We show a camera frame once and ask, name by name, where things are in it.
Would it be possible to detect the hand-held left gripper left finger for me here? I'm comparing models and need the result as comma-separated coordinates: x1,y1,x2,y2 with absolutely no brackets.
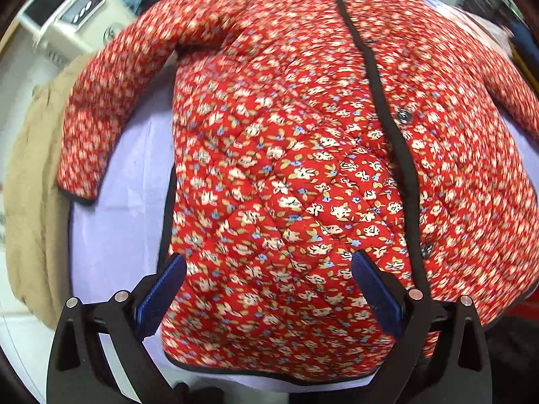
46,254,188,404

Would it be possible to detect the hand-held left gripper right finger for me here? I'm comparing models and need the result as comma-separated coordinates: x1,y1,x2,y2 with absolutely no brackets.
351,250,493,404

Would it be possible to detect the pink cloth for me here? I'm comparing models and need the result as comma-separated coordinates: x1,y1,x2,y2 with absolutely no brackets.
421,0,513,65

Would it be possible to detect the dark cloth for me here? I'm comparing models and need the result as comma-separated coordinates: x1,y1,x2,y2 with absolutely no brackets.
484,313,539,393

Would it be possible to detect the tan garment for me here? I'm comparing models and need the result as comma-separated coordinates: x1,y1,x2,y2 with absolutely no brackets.
4,55,99,331

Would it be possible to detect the red floral quilted jacket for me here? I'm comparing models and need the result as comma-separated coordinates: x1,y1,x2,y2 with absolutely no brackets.
57,0,539,387

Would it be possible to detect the white appliance with dark panels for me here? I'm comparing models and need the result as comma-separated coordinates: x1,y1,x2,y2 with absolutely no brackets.
19,0,136,69

